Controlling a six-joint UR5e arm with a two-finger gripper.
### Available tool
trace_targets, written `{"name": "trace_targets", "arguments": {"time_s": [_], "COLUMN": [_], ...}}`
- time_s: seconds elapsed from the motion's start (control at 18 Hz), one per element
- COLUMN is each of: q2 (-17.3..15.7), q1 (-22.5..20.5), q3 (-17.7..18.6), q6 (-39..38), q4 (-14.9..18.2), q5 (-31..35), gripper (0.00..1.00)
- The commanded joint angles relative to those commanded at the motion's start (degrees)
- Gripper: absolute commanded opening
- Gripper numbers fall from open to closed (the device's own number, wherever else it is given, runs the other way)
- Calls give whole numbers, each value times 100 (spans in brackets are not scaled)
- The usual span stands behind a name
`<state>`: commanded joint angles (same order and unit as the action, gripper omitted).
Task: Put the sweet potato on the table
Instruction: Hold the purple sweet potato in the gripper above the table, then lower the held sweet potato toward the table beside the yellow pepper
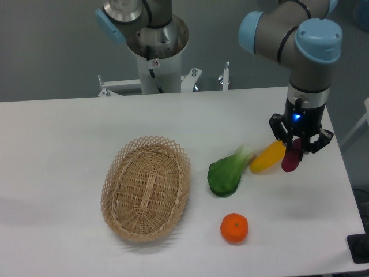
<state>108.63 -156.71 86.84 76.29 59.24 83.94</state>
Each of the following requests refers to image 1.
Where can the purple sweet potato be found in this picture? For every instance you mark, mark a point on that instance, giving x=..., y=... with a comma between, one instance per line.
x=291, y=159

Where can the yellow vegetable toy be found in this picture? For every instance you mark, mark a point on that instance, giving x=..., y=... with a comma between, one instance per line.
x=268, y=158

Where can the orange tangerine toy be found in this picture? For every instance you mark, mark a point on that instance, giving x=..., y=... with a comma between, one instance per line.
x=234, y=228

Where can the black device at table edge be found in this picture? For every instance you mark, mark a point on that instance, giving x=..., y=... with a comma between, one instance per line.
x=358, y=246

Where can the white metal base frame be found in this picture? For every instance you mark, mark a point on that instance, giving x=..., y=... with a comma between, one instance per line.
x=155, y=78

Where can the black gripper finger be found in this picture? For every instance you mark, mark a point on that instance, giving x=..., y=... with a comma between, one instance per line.
x=279, y=130
x=324, y=138

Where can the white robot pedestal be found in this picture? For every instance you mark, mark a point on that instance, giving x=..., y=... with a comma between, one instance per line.
x=165, y=43

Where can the green bok choy toy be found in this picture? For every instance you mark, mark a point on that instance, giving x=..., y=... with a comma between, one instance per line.
x=225, y=174

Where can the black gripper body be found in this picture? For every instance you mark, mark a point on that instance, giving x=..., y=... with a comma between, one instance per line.
x=304, y=110

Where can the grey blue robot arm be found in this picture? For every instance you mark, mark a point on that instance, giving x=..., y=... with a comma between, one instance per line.
x=297, y=35

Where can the woven wicker basket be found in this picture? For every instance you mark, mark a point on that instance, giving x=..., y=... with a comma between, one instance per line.
x=146, y=189

